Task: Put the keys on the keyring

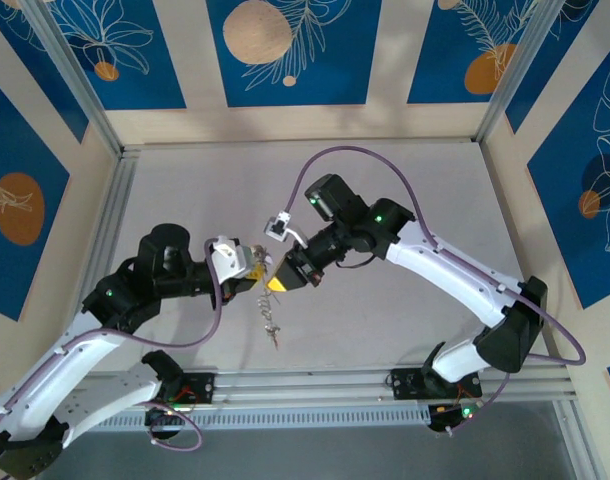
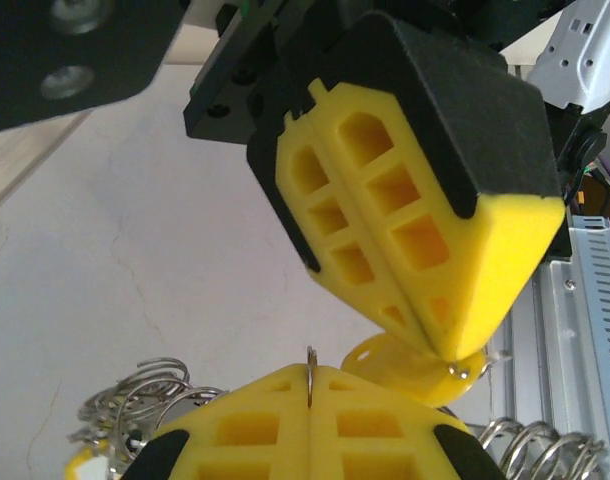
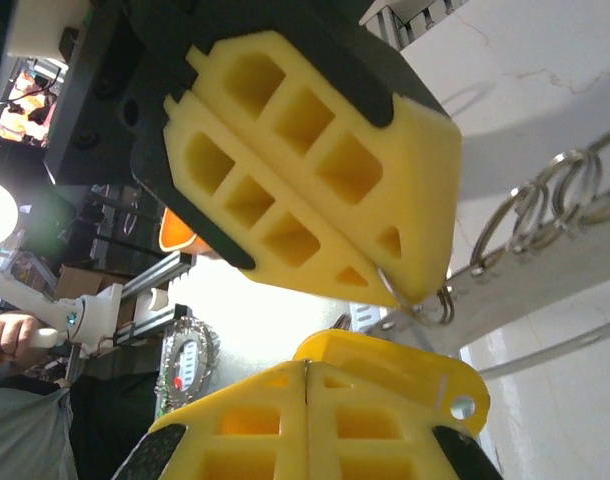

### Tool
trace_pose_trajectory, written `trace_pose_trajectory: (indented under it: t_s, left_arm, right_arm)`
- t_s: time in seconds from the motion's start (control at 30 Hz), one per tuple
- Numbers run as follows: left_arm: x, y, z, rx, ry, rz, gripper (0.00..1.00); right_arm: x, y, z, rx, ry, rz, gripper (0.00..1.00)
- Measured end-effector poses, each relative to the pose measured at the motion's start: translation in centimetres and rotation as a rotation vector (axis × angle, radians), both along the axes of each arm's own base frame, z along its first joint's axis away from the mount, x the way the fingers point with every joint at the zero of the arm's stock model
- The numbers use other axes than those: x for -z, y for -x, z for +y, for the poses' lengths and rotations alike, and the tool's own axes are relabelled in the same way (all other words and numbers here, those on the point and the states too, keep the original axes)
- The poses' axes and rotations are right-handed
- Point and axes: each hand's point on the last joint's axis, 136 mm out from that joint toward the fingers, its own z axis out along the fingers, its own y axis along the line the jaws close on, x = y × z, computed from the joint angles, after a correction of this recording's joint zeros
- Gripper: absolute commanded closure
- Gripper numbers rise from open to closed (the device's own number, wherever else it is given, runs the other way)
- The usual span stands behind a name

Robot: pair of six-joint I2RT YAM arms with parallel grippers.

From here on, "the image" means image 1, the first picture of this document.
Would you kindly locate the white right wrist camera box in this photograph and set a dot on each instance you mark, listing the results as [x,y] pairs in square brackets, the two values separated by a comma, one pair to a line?
[277,225]

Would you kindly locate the aluminium side rail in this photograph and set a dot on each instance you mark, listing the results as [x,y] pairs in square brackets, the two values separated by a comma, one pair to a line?
[112,225]
[580,450]

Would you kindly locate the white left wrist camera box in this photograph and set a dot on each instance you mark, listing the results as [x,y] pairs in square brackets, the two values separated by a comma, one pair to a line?
[230,257]

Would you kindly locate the aluminium frame post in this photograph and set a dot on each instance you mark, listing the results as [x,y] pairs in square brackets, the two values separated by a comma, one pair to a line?
[515,65]
[70,65]

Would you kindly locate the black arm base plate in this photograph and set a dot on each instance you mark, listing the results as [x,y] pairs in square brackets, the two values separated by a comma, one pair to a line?
[200,387]
[405,382]

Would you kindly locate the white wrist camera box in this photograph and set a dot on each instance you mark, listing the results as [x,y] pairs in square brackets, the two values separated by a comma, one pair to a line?
[277,225]
[230,257]

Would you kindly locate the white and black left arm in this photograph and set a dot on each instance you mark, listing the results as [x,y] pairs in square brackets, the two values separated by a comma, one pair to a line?
[50,370]

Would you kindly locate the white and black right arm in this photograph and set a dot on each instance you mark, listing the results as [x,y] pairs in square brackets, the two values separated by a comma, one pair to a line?
[450,270]

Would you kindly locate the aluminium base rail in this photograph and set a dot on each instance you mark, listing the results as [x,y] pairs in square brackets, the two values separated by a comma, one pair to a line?
[300,387]

